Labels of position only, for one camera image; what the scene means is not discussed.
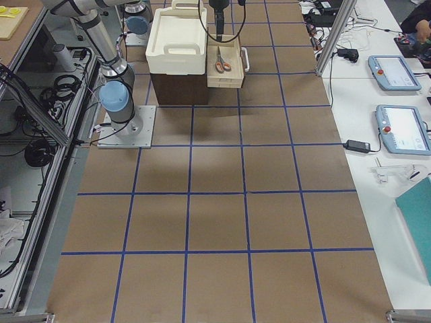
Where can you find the blue teach pendant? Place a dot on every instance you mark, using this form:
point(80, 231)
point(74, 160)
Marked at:
point(392, 73)
point(402, 130)

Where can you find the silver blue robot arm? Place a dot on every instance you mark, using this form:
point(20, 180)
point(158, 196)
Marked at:
point(138, 16)
point(116, 96)

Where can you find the lower blue teach pendant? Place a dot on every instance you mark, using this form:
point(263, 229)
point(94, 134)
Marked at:
point(402, 130)

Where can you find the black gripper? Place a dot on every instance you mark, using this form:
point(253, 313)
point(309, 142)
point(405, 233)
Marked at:
point(217, 5)

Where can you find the aluminium frame post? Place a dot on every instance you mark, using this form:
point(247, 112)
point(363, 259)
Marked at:
point(338, 26)

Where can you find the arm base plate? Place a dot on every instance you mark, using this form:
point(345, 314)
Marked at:
point(137, 134)

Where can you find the grey cylinder bottle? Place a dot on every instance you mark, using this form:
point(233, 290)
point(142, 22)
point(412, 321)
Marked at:
point(64, 57)

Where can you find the wooden drawer with white handle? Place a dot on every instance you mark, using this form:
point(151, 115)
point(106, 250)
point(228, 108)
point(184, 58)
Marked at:
point(234, 54)

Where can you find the cream plastic tray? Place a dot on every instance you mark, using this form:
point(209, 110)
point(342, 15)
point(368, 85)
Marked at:
point(178, 41)

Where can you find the clear plastic parts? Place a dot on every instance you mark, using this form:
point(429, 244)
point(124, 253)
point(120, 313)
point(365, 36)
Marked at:
point(403, 173)

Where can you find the grey orange scissors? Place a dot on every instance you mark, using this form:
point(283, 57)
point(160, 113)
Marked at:
point(220, 65)

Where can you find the upper blue teach pendant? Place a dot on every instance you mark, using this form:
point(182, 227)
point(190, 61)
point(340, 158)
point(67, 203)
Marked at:
point(392, 73)

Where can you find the small black power brick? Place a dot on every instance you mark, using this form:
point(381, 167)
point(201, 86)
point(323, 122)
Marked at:
point(357, 146)

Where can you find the dark wooden drawer cabinet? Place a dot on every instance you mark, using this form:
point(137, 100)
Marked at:
point(180, 90)

